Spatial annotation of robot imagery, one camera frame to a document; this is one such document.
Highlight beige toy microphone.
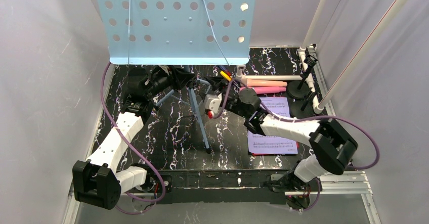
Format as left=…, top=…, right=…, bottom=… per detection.
left=240, top=79, right=287, bottom=87

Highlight pink toy microphone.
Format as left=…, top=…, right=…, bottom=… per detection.
left=249, top=86, right=286, bottom=95

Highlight light blue music stand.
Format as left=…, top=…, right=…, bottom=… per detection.
left=92, top=0, right=260, bottom=155

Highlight lavender sheet music page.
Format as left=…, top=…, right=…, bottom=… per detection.
left=247, top=96, right=299, bottom=155

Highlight black round microphone stand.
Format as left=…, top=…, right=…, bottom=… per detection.
left=289, top=91, right=316, bottom=119

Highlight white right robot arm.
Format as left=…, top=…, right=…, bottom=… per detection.
left=202, top=76, right=358, bottom=192

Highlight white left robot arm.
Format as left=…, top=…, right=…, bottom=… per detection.
left=72, top=66, right=196, bottom=210

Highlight white diagonal pole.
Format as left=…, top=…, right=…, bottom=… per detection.
left=318, top=0, right=408, bottom=109

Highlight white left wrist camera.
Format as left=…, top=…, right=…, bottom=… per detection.
left=158, top=65, right=171, bottom=75

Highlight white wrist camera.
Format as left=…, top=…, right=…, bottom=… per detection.
left=158, top=65, right=171, bottom=75
left=203, top=94, right=223, bottom=119

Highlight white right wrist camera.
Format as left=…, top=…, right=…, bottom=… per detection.
left=203, top=94, right=223, bottom=119

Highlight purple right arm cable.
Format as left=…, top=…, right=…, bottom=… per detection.
left=213, top=78, right=381, bottom=212

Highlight white PVC pipe frame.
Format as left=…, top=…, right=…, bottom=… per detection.
left=234, top=0, right=327, bottom=114

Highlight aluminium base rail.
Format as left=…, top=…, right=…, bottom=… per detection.
left=62, top=44, right=382, bottom=224

